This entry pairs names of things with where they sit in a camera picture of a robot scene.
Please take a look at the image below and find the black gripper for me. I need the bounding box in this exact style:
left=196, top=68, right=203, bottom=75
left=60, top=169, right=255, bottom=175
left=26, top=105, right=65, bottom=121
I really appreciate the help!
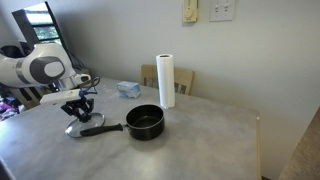
left=60, top=96, right=96, bottom=122

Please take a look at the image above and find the glass pot lid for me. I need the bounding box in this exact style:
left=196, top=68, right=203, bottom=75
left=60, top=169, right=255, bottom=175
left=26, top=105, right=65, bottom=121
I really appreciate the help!
left=64, top=112, right=106, bottom=139

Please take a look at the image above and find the wooden chair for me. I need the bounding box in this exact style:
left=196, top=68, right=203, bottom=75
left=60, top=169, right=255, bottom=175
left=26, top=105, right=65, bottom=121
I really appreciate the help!
left=9, top=85, right=51, bottom=110
left=140, top=63, right=196, bottom=97

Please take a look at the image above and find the white paper towel roll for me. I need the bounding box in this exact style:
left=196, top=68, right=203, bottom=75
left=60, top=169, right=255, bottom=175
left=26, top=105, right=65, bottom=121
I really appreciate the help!
left=155, top=53, right=177, bottom=110

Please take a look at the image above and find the grey speckled counter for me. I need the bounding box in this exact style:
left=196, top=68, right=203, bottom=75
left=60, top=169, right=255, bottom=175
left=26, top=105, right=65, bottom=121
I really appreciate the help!
left=277, top=105, right=320, bottom=180

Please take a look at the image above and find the black and blue cable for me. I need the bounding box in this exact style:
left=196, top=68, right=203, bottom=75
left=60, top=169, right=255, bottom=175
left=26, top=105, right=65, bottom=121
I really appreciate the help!
left=77, top=76, right=101, bottom=98

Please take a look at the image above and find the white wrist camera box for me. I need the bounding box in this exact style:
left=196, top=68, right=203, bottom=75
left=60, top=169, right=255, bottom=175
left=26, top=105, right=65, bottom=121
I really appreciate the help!
left=39, top=87, right=83, bottom=107

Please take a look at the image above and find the window with black frame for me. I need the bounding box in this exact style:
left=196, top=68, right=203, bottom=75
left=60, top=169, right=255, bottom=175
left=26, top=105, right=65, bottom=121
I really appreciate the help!
left=11, top=0, right=68, bottom=48

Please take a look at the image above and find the beige wall thermostat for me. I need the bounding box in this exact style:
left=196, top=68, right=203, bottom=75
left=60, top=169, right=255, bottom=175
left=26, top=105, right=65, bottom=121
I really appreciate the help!
left=181, top=0, right=199, bottom=24

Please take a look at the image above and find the white light switch plate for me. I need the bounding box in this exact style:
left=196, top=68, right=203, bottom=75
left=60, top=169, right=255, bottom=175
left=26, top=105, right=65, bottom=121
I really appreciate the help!
left=208, top=0, right=236, bottom=23

